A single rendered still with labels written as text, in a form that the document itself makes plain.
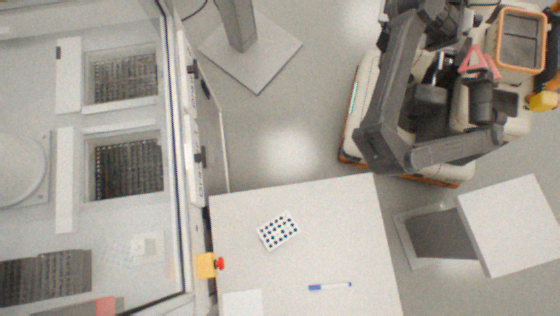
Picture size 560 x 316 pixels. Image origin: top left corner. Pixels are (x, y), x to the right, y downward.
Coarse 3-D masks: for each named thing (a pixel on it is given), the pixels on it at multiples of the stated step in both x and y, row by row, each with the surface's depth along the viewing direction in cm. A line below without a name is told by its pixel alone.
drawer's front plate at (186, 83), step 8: (184, 40) 121; (184, 48) 119; (184, 56) 117; (184, 64) 116; (192, 64) 128; (184, 72) 115; (184, 80) 114; (184, 88) 114; (192, 88) 122; (184, 96) 113; (192, 96) 120; (184, 104) 112; (192, 104) 118; (192, 112) 117
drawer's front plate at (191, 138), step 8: (184, 120) 111; (192, 120) 115; (192, 128) 113; (192, 136) 112; (192, 144) 110; (192, 152) 108; (192, 160) 107; (192, 168) 107; (200, 168) 117; (192, 176) 106; (200, 176) 115; (192, 184) 105; (192, 192) 105; (200, 192) 111; (192, 200) 104; (200, 200) 110
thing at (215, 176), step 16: (208, 96) 167; (208, 112) 165; (208, 128) 159; (208, 144) 152; (224, 144) 197; (208, 160) 148; (224, 160) 193; (208, 176) 143; (224, 176) 185; (208, 192) 138; (224, 192) 177; (208, 208) 134; (208, 224) 126; (208, 240) 126; (208, 288) 116
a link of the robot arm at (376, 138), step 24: (432, 0) 76; (408, 24) 75; (408, 48) 74; (384, 72) 73; (408, 72) 74; (384, 96) 69; (384, 120) 66; (360, 144) 70; (384, 144) 66; (408, 144) 69; (384, 168) 70
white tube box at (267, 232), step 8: (280, 216) 115; (288, 216) 115; (264, 224) 114; (272, 224) 118; (280, 224) 114; (288, 224) 114; (296, 224) 114; (264, 232) 114; (272, 232) 114; (280, 232) 113; (288, 232) 113; (296, 232) 113; (264, 240) 113; (272, 240) 113; (280, 240) 116; (272, 248) 112
